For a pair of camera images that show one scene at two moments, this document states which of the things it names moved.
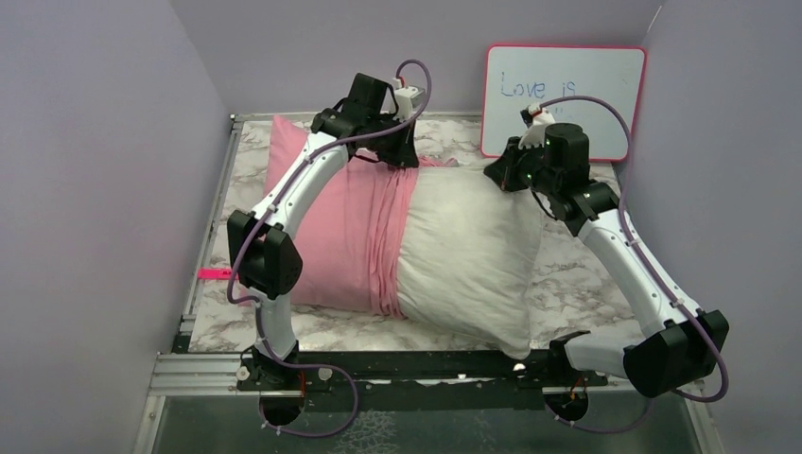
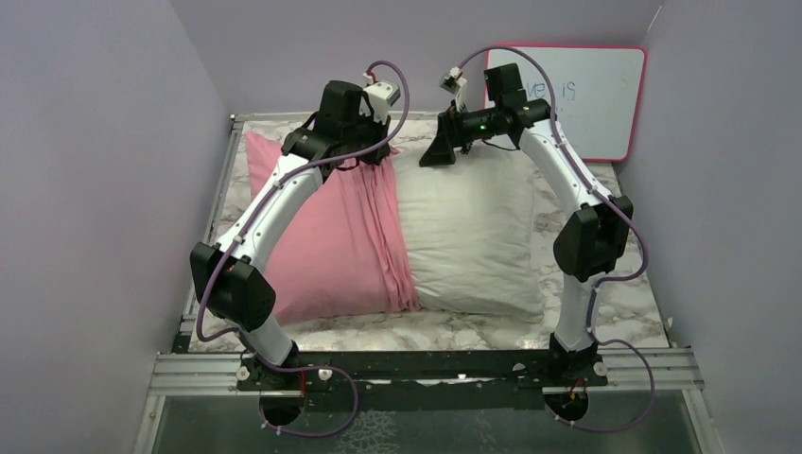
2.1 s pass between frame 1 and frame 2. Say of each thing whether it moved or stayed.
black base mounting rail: stayed
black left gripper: moved
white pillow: moved
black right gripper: moved
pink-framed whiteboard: stayed
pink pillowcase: moved
